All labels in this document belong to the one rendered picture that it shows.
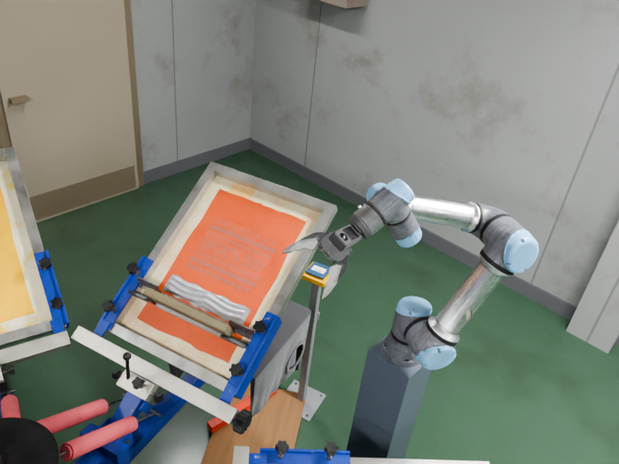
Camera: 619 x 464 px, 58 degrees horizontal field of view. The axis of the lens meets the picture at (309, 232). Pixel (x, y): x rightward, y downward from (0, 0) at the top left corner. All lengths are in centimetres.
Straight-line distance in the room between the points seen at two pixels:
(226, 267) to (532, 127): 267
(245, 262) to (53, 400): 176
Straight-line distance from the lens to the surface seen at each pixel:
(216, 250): 219
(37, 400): 358
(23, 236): 242
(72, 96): 475
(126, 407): 202
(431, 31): 446
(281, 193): 220
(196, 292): 214
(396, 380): 205
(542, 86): 413
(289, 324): 247
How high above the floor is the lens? 263
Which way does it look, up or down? 33 degrees down
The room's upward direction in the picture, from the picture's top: 7 degrees clockwise
